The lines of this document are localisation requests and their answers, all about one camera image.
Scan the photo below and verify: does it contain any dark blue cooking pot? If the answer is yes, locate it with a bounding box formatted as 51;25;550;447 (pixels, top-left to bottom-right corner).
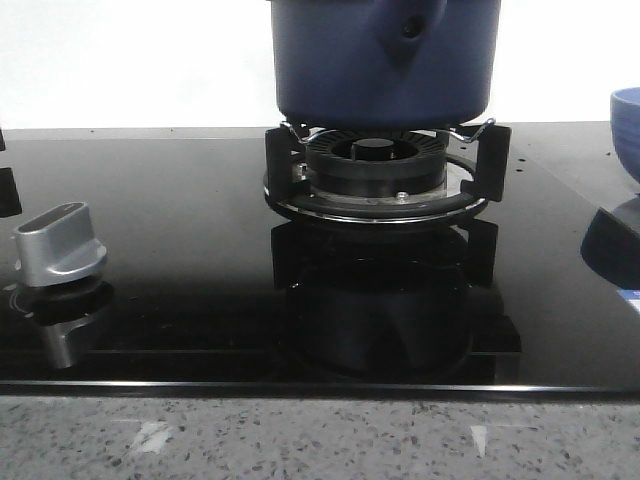
270;0;501;130

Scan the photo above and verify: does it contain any silver stove control knob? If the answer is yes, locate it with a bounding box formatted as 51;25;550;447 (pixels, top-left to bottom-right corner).
14;202;107;287

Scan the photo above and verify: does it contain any right gas burner with grate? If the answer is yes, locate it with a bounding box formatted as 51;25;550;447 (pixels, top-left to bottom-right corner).
264;120;512;227

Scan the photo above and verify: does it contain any light blue ribbed bowl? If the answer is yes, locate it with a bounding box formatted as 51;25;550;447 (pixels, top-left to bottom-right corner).
610;86;639;182

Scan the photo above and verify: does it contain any left gas burner with grate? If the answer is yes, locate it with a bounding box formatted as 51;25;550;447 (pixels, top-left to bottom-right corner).
0;127;23;218

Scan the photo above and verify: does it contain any gas burner with grate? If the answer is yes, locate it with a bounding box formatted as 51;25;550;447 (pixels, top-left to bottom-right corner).
264;120;512;227
0;127;23;218

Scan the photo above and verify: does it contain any black glass gas cooktop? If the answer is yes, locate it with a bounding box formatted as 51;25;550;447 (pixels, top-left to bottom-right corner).
1;123;639;400

